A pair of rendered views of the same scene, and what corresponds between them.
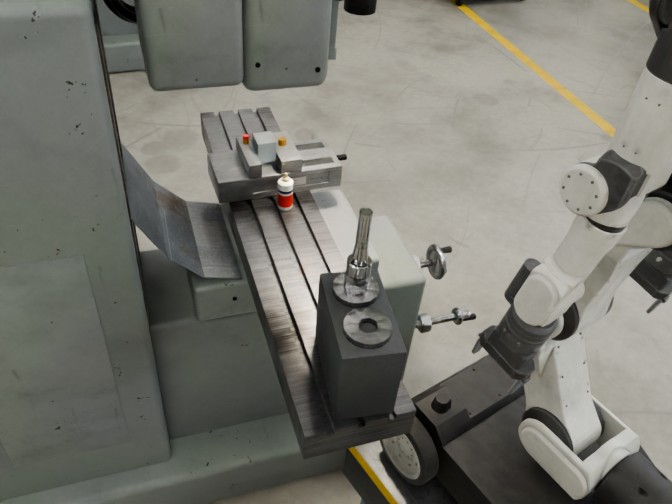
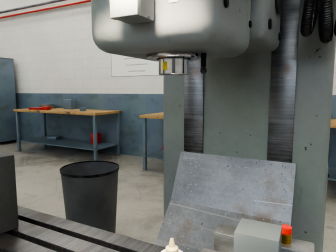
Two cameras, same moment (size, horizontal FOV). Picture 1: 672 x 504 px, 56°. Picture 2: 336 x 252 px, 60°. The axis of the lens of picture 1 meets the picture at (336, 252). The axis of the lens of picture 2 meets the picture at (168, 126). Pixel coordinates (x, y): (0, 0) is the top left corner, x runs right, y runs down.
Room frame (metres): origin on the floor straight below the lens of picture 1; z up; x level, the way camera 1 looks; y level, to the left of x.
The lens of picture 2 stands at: (1.68, -0.14, 1.25)
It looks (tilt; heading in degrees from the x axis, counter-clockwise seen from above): 7 degrees down; 140
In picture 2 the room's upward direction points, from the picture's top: straight up
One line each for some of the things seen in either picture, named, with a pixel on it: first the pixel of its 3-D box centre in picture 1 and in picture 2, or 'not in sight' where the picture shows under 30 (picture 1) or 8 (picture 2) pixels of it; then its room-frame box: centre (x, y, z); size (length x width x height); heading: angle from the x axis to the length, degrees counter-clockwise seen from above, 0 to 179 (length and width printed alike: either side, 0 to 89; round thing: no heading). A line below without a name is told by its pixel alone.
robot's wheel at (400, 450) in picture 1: (407, 446); not in sight; (0.92, -0.24, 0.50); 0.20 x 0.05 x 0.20; 38
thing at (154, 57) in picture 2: not in sight; (173, 56); (1.33, 0.17, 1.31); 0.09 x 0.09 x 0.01
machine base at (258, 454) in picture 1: (202, 408); not in sight; (1.24, 0.40, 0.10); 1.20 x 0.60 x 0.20; 112
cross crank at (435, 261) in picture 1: (425, 263); not in sight; (1.52, -0.29, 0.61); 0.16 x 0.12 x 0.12; 112
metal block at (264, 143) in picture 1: (264, 147); (257, 248); (1.46, 0.22, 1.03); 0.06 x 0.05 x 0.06; 24
